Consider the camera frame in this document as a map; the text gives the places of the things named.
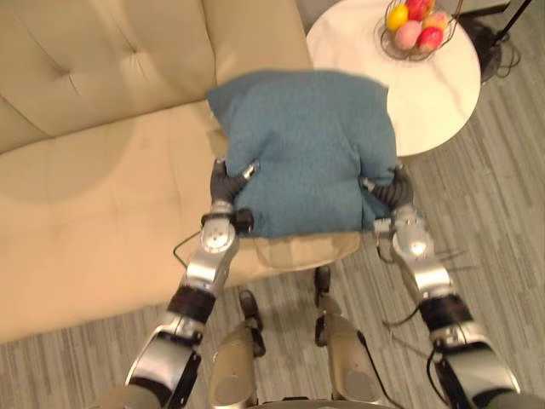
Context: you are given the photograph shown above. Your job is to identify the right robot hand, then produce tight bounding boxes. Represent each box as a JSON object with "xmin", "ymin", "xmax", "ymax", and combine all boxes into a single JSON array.
[{"xmin": 359, "ymin": 164, "xmax": 414, "ymax": 210}]

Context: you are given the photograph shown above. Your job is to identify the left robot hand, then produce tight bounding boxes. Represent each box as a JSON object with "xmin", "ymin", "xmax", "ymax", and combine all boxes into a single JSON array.
[{"xmin": 210, "ymin": 157, "xmax": 261, "ymax": 204}]

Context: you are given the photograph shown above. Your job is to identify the teal fabric cushion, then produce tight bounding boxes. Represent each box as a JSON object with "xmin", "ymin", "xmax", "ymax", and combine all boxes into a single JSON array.
[{"xmin": 205, "ymin": 67, "xmax": 399, "ymax": 238}]

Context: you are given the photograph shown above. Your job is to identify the beige cushion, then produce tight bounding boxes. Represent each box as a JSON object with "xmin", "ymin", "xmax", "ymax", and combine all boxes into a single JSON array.
[{"xmin": 246, "ymin": 232, "xmax": 363, "ymax": 272}]

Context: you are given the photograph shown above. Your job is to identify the round white side table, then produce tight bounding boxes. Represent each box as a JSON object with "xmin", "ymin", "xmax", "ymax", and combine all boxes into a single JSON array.
[{"xmin": 306, "ymin": 0, "xmax": 482, "ymax": 158}]

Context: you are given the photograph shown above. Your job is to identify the beige leather sofa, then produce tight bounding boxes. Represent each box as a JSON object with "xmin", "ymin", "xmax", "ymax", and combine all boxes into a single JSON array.
[{"xmin": 0, "ymin": 0, "xmax": 314, "ymax": 344}]

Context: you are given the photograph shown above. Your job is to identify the pink peach fruit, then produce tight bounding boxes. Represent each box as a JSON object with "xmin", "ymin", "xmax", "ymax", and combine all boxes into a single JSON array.
[{"xmin": 393, "ymin": 20, "xmax": 424, "ymax": 50}]

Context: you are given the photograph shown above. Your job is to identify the red apple fruit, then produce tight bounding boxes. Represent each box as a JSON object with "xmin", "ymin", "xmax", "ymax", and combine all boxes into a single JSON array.
[{"xmin": 416, "ymin": 26, "xmax": 444, "ymax": 53}]

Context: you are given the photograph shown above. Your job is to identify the black stand base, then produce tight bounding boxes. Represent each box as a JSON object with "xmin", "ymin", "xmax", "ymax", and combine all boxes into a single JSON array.
[{"xmin": 459, "ymin": 16, "xmax": 519, "ymax": 82}]

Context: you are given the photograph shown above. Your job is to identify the yellow fruit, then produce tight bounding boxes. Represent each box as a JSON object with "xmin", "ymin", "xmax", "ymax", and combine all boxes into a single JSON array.
[{"xmin": 386, "ymin": 4, "xmax": 410, "ymax": 31}]

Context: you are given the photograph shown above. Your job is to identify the orange-pink fruit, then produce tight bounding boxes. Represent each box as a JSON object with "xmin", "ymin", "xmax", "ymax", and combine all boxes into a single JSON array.
[{"xmin": 422, "ymin": 11, "xmax": 451, "ymax": 32}]

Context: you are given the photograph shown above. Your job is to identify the red-yellow fruit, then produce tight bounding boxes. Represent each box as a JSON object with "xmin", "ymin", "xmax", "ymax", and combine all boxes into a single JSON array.
[{"xmin": 404, "ymin": 0, "xmax": 436, "ymax": 21}]

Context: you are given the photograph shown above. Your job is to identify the wire fruit basket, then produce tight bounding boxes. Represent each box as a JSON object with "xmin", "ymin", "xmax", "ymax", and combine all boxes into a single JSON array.
[{"xmin": 374, "ymin": 0, "xmax": 463, "ymax": 64}]

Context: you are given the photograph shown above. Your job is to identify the black cable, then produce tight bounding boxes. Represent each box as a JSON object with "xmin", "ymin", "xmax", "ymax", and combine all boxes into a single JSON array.
[{"xmin": 493, "ymin": 29, "xmax": 523, "ymax": 78}]

